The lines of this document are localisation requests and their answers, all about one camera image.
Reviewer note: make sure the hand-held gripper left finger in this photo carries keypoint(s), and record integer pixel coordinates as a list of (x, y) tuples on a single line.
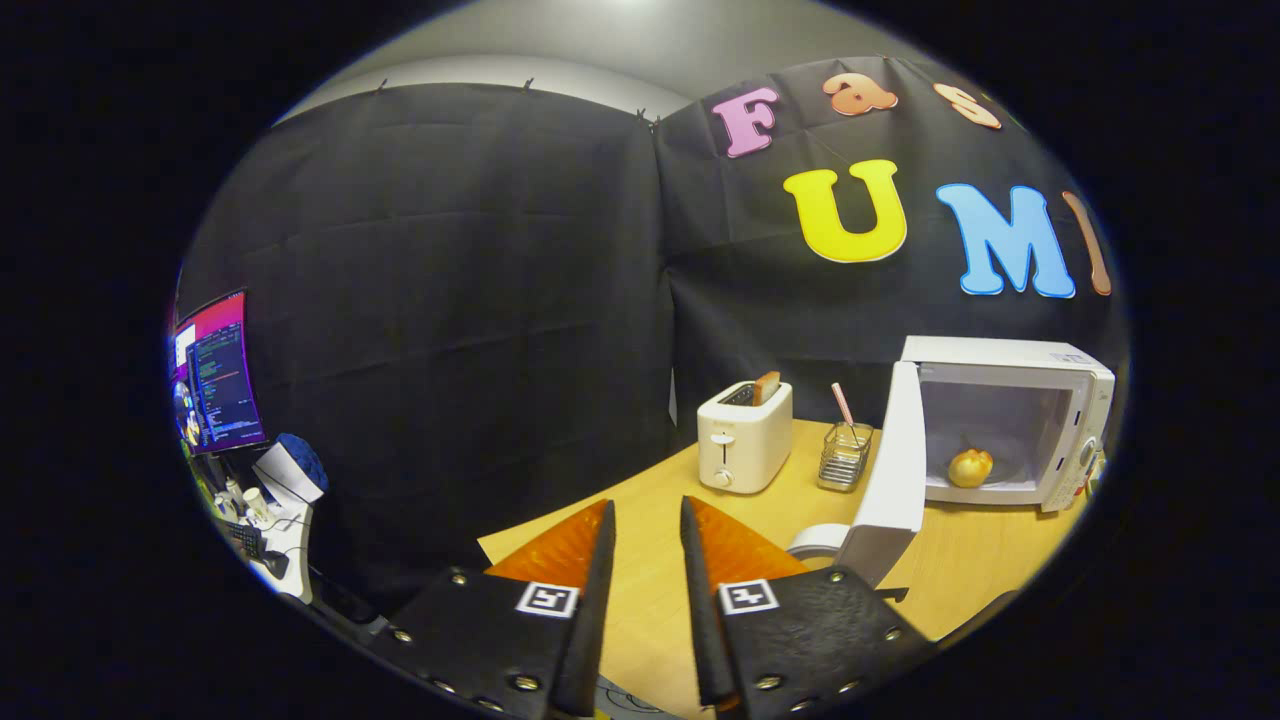
[(590, 620)]

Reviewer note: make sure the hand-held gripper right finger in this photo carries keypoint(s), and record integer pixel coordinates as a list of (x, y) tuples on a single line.
[(700, 620)]

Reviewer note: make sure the golden bread bun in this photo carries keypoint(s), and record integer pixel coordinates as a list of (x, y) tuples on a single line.
[(970, 468)]

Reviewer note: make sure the white microwave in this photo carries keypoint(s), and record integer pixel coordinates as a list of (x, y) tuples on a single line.
[(1000, 355)]

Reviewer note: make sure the white toaster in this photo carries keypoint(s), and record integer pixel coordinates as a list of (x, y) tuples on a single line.
[(745, 445)]

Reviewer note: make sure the toast slice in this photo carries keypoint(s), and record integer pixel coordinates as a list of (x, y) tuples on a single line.
[(767, 385)]

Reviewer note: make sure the white and blue device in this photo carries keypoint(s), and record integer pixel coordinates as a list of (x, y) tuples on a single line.
[(285, 470)]

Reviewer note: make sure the black keyboard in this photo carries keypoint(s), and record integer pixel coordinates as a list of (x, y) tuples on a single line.
[(245, 540)]

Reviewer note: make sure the white cup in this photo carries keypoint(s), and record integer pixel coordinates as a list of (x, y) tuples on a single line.
[(255, 500)]

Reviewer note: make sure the computer monitor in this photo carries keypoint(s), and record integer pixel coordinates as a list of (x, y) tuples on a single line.
[(225, 380)]

